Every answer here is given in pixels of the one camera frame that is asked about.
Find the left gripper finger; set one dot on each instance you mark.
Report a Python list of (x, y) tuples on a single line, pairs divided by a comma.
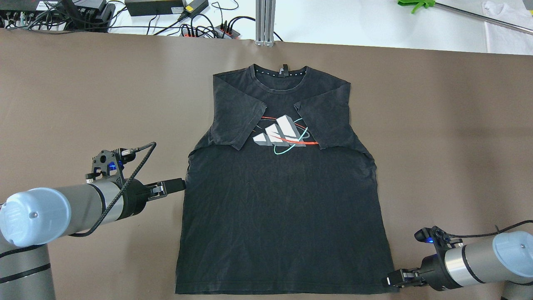
[(174, 185)]

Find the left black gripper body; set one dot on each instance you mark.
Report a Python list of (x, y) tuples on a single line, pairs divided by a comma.
[(135, 198)]

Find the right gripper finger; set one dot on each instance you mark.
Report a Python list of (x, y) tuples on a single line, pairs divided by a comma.
[(392, 280)]

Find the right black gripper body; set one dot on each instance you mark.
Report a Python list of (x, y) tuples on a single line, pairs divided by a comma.
[(433, 270)]

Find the black t-shirt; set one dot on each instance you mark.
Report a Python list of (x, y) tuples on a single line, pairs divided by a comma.
[(282, 197)]

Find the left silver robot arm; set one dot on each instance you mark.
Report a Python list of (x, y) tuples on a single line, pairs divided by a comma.
[(33, 218)]

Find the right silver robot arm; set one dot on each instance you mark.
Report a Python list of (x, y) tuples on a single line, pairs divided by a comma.
[(505, 257)]

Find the black power adapter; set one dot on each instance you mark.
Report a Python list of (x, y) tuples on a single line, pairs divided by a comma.
[(154, 7)]

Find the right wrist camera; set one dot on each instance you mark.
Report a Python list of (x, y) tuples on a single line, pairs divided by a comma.
[(441, 240)]

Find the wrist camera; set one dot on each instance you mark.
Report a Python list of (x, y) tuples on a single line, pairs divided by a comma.
[(441, 240), (108, 166)]

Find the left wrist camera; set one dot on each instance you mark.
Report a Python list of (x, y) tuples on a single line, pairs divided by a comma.
[(108, 166)]

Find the aluminium frame post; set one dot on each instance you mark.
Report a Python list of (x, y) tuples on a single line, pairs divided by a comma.
[(264, 20)]

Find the green handled tool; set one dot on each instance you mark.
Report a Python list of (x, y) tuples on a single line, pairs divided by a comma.
[(417, 4)]

